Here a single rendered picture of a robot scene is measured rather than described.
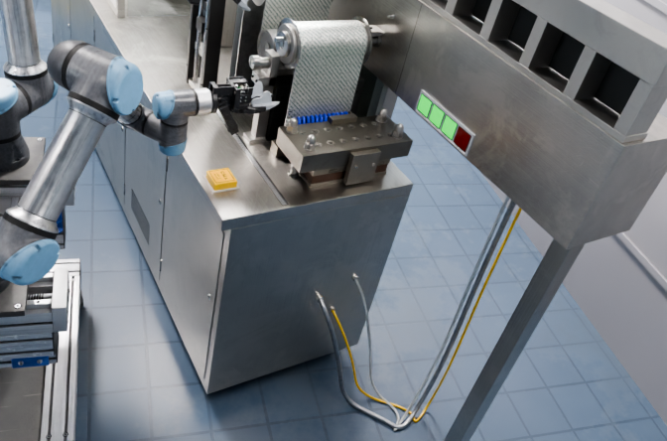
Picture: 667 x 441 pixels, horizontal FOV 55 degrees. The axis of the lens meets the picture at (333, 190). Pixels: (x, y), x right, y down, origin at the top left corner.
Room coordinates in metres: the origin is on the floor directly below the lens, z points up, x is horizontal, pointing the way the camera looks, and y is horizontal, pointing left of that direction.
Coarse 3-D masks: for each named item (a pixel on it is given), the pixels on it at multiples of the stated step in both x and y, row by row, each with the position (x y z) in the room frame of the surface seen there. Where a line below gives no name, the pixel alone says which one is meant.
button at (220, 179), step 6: (210, 174) 1.47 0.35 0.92; (216, 174) 1.48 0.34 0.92; (222, 174) 1.48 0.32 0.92; (228, 174) 1.49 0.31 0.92; (210, 180) 1.45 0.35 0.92; (216, 180) 1.45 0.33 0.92; (222, 180) 1.46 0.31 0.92; (228, 180) 1.46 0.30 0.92; (234, 180) 1.47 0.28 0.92; (216, 186) 1.43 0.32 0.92; (222, 186) 1.44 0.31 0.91; (228, 186) 1.45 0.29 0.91; (234, 186) 1.47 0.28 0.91
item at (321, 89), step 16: (352, 64) 1.83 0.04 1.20; (304, 80) 1.72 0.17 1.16; (320, 80) 1.76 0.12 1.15; (336, 80) 1.80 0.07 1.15; (352, 80) 1.84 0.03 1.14; (304, 96) 1.73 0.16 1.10; (320, 96) 1.77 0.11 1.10; (336, 96) 1.81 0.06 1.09; (352, 96) 1.85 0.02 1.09; (288, 112) 1.70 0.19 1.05; (304, 112) 1.74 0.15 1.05; (320, 112) 1.78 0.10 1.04
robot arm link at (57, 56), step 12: (60, 48) 1.23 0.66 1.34; (72, 48) 1.33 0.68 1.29; (48, 60) 1.23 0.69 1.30; (60, 60) 1.20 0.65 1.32; (60, 72) 1.19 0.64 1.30; (60, 84) 1.21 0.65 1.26; (144, 108) 1.52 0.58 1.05; (120, 120) 1.45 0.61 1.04; (132, 120) 1.46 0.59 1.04; (144, 120) 1.49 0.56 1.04
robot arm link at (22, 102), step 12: (0, 84) 1.46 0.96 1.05; (12, 84) 1.47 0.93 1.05; (0, 96) 1.41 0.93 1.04; (12, 96) 1.43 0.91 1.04; (24, 96) 1.49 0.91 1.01; (0, 108) 1.40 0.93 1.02; (12, 108) 1.42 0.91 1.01; (24, 108) 1.47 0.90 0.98; (0, 120) 1.39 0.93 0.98; (12, 120) 1.42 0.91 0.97; (0, 132) 1.39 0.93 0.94; (12, 132) 1.42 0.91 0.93
